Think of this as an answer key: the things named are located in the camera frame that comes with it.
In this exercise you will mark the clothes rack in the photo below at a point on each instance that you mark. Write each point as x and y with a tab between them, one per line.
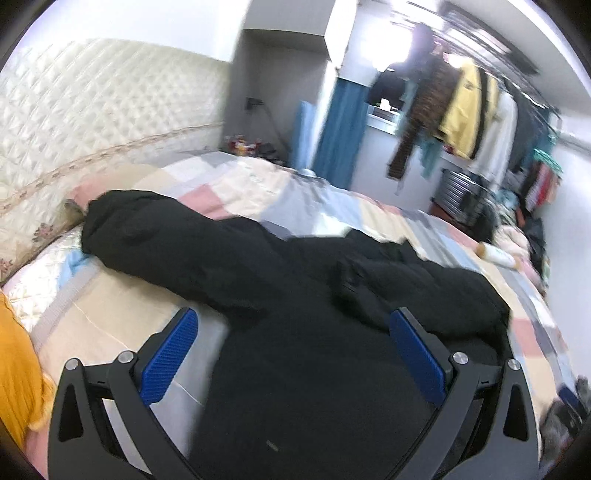
503	50

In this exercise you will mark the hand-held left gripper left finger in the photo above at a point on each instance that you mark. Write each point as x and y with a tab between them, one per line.
168	357

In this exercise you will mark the teal hanging garment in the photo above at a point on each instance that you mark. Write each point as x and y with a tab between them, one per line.
429	157

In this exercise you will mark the white hanging garment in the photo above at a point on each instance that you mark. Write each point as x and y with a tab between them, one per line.
496	138

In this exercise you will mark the items on nightstand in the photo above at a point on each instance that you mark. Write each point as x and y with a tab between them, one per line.
251	147

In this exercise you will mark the black padded jacket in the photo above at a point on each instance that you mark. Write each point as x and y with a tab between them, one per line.
295	323

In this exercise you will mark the patchwork quilt bed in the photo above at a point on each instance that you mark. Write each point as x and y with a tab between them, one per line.
286	194

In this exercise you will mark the brown patterned hanging garment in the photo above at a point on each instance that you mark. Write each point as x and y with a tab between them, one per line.
418	115

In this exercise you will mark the light blue rolled mat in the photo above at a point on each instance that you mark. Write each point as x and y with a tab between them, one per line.
303	136

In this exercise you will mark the yellow cloth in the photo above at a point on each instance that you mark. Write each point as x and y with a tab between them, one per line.
18	369

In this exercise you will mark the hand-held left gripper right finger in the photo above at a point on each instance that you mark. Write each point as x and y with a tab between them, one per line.
418	357

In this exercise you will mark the yellow hanging jacket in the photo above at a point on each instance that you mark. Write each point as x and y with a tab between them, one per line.
466	110

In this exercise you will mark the white bottle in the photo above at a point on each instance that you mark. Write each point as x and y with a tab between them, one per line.
496	254

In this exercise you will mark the grey furry cloth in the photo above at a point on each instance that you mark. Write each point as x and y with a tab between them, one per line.
565	415

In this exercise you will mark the blue curtain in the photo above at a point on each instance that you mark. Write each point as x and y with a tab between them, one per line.
339	134

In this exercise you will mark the cream quilted headboard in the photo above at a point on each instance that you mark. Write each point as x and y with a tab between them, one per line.
92	129

